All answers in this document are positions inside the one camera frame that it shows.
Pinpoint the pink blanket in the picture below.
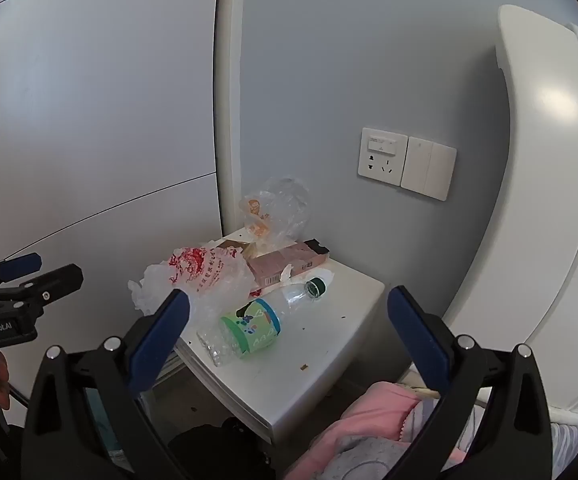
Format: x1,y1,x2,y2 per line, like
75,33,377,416
284,381,437,480

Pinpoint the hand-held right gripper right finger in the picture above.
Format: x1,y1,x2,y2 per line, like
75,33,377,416
387,284,553,480

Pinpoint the white nightstand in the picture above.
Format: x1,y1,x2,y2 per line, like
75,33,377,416
139,227,386,448

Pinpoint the clear plastic bag orange print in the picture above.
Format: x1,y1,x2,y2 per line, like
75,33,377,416
239,176,311,256

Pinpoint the white light switch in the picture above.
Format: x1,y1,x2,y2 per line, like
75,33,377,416
400,136,458,202

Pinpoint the person's left hand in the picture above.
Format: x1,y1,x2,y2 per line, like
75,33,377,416
0,347,13,412

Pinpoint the gold and brown box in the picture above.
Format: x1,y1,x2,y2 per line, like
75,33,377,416
214,239,255,261

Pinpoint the white plastic bag red print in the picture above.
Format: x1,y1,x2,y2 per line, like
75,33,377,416
128,246,255,341

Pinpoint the clear plastic bottle green label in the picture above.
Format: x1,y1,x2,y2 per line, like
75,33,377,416
196,276,331,367

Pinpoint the grey striped bed sheet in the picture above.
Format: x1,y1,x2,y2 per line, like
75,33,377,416
550,410,578,480

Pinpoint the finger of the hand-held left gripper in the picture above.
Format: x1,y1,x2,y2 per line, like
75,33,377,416
0,263,84,309
0,253,43,295

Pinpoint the white wall socket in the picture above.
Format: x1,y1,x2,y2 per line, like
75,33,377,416
357,127,410,187

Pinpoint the white bed headboard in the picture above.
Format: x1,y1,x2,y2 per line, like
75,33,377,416
441,4,578,426

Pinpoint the pink cardboard box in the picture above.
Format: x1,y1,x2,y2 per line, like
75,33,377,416
243,239,331,298

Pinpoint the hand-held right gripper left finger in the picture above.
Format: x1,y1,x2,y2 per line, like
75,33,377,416
20,288,192,480

